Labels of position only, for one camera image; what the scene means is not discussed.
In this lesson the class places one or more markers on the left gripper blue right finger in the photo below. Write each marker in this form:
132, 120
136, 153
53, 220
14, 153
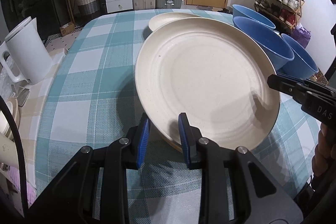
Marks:
186, 138

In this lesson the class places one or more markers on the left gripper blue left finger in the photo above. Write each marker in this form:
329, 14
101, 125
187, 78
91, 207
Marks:
144, 130

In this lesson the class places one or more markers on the large blue bowl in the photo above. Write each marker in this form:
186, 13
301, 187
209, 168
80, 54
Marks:
278, 51

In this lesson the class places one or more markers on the blue bowl back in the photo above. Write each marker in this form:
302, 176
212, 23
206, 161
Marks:
239, 10

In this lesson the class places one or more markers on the right hand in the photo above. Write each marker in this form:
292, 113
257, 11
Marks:
323, 151

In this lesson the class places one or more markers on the purple bag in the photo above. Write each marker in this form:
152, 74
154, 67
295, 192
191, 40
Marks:
301, 35

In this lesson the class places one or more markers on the teal plaid tablecloth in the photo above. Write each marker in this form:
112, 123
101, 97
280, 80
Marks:
93, 102

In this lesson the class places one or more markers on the bamboo shoe rack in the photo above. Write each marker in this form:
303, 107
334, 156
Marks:
285, 14

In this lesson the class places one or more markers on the small cardboard box on floor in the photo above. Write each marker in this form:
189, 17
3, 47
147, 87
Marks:
67, 29

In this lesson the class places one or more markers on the woven laundry basket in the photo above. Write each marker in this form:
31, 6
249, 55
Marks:
88, 9

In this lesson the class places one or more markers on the white electric kettle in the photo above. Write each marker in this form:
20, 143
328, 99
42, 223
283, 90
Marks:
28, 52

